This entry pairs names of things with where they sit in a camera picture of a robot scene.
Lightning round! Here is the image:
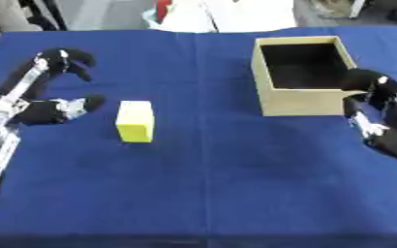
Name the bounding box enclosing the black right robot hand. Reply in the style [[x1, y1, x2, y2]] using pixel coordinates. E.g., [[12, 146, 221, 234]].
[[339, 68, 397, 164]]

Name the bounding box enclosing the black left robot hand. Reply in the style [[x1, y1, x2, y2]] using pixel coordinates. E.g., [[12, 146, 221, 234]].
[[0, 46, 107, 127]]

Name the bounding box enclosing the tan cardboard box black inside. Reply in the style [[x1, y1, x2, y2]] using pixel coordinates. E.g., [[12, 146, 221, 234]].
[[249, 35, 368, 117]]

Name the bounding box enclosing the yellow rectangular block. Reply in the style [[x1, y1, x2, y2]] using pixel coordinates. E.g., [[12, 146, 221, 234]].
[[113, 100, 157, 143]]

